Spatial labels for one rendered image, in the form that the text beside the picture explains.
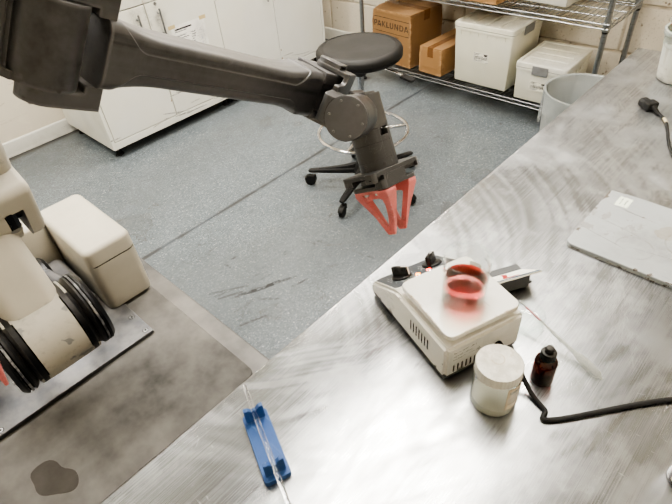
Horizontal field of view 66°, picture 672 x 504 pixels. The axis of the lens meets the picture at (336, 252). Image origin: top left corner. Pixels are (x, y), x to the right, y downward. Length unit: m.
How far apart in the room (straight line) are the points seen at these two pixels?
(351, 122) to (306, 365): 0.35
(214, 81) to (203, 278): 1.54
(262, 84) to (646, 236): 0.70
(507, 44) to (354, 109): 2.28
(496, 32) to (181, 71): 2.45
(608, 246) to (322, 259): 1.28
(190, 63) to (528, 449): 0.59
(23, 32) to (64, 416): 1.00
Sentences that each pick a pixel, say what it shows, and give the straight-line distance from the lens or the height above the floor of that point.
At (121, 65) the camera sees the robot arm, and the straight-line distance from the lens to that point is 0.54.
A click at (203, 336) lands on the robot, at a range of 1.37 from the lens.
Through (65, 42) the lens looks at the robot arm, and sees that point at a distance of 0.51.
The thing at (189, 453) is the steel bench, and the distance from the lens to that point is 0.73.
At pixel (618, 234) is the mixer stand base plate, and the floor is 0.76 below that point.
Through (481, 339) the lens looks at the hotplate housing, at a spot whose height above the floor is 0.81.
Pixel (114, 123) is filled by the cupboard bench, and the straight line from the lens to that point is 2.98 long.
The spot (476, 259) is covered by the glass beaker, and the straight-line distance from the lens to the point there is 0.71.
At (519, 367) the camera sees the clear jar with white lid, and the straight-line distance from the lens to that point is 0.68.
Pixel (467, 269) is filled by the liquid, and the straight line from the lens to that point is 0.71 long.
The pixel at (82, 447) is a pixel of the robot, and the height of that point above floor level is 0.36.
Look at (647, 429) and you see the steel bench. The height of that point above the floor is 0.75.
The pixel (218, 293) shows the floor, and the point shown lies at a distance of 2.01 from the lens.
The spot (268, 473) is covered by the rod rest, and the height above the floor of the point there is 0.77.
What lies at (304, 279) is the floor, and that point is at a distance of 1.98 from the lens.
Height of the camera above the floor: 1.36
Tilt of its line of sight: 41 degrees down
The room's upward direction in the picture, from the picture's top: 6 degrees counter-clockwise
